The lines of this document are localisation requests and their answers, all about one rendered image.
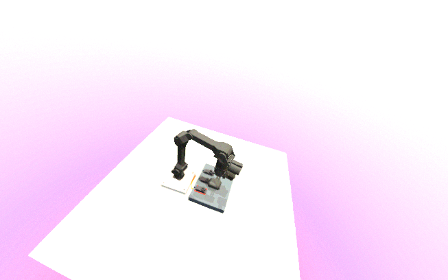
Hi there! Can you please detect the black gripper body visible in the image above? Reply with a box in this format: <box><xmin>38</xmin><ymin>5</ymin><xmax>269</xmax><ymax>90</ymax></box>
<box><xmin>208</xmin><ymin>164</ymin><xmax>226</xmax><ymax>190</ymax></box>

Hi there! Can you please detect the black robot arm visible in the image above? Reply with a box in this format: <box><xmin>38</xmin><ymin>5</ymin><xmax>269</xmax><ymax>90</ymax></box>
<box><xmin>171</xmin><ymin>129</ymin><xmax>244</xmax><ymax>181</ymax></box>

